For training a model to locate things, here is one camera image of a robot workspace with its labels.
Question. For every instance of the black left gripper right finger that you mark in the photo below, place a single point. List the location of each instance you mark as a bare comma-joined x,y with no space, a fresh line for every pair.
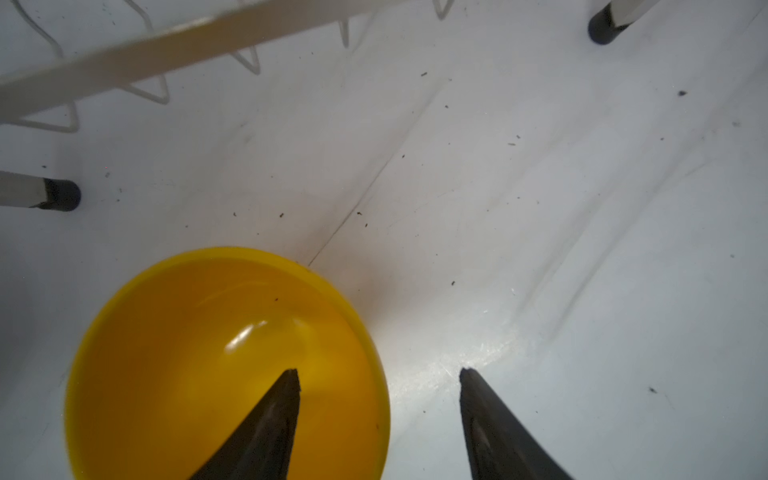
498,445

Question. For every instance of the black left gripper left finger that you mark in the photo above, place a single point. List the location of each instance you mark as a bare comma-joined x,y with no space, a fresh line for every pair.
260,447

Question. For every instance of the yellow plastic bowl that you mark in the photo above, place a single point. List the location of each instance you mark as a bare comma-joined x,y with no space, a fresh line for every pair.
178,357

